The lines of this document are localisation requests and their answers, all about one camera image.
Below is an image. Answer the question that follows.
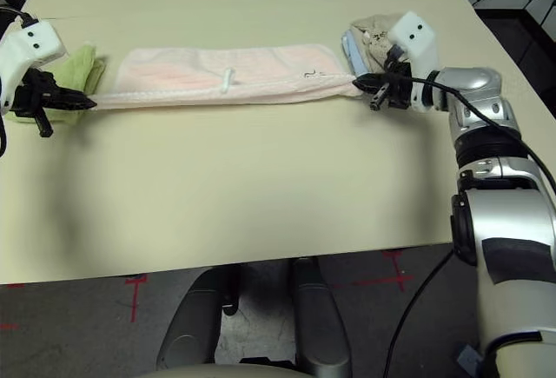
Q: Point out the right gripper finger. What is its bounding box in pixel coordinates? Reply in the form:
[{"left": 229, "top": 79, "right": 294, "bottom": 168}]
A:
[
  {"left": 354, "top": 72, "right": 387, "bottom": 87},
  {"left": 354, "top": 81, "right": 387, "bottom": 95}
]

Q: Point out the green folded towel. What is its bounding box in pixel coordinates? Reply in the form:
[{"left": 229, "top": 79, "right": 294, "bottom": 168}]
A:
[{"left": 6, "top": 43, "right": 107, "bottom": 126}]

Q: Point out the beige robot torso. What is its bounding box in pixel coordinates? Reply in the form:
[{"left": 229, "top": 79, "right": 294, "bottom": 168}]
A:
[{"left": 138, "top": 358, "right": 314, "bottom": 378}]

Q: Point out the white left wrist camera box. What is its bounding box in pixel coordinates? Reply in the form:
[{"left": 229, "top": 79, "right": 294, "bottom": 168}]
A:
[{"left": 0, "top": 19, "right": 67, "bottom": 112}]

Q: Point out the black cabinet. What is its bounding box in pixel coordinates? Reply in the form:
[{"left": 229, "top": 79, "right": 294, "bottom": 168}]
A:
[{"left": 475, "top": 8, "right": 556, "bottom": 118}]

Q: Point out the light blue folded towel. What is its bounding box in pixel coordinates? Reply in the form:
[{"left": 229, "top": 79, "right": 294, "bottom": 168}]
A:
[{"left": 341, "top": 30, "right": 370, "bottom": 76}]

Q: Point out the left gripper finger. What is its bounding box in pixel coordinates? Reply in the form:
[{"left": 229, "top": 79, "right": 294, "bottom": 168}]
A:
[
  {"left": 57, "top": 98, "right": 98, "bottom": 112},
  {"left": 55, "top": 84, "right": 95, "bottom": 103}
]

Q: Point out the small grey-blue floor box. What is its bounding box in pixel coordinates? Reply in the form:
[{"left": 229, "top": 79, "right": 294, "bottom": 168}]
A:
[{"left": 455, "top": 342, "right": 483, "bottom": 368}]

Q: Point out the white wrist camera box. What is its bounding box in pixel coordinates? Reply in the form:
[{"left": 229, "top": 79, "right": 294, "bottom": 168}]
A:
[
  {"left": 0, "top": 19, "right": 67, "bottom": 112},
  {"left": 387, "top": 11, "right": 440, "bottom": 112}
]

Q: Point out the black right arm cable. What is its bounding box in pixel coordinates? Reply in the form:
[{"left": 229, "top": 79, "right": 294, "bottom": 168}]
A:
[{"left": 384, "top": 63, "right": 556, "bottom": 378}]

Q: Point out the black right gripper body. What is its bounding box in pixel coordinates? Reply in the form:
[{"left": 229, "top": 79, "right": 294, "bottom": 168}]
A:
[{"left": 370, "top": 61, "right": 419, "bottom": 113}]

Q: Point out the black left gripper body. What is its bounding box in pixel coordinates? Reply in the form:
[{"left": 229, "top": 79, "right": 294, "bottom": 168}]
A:
[{"left": 10, "top": 69, "right": 61, "bottom": 139}]

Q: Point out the pink terry towel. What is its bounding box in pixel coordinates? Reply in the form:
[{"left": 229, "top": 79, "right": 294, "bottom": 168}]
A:
[{"left": 89, "top": 43, "right": 364, "bottom": 109}]

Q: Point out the grey right robot leg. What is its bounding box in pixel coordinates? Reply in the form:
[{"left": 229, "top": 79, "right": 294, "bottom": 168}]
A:
[{"left": 291, "top": 255, "right": 353, "bottom": 378}]

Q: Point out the beige folded towel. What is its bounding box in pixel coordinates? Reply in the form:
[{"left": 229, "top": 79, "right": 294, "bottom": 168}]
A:
[{"left": 349, "top": 11, "right": 403, "bottom": 77}]

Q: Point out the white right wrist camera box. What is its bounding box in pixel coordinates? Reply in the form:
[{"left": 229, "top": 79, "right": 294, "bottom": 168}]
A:
[{"left": 387, "top": 11, "right": 440, "bottom": 112}]

